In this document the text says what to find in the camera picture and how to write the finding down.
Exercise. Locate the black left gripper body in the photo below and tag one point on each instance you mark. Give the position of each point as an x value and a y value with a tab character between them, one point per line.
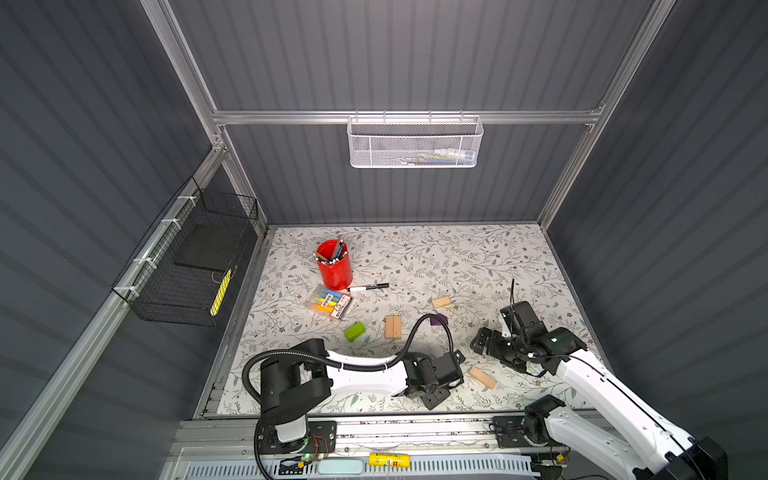
435	397

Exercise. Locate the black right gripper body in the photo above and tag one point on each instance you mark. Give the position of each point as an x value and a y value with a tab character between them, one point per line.
506	347

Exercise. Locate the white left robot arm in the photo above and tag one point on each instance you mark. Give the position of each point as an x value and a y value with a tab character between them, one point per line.
288	383

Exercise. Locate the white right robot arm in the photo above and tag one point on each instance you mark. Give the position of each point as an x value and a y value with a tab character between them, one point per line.
646	445

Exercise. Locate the small wood block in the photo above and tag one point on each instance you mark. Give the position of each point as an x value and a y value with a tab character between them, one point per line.
441	302

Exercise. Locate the green block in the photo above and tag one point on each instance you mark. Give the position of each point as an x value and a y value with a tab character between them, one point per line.
355	331

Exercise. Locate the purple cube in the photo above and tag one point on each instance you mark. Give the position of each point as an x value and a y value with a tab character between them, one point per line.
438	320

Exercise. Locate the black white marker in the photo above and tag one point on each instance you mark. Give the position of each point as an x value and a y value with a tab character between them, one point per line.
375	286

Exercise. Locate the red pen cup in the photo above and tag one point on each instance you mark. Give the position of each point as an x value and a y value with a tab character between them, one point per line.
332	257

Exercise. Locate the yellow highlighter in basket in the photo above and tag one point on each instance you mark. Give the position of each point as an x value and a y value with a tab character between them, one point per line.
221	293

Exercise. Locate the white wire mesh basket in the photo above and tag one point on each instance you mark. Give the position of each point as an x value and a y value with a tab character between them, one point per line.
429	143

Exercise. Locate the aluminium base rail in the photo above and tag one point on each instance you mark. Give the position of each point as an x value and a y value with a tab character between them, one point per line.
414	432

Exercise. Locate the black wire basket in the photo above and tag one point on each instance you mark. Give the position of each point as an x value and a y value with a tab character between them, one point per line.
174	277

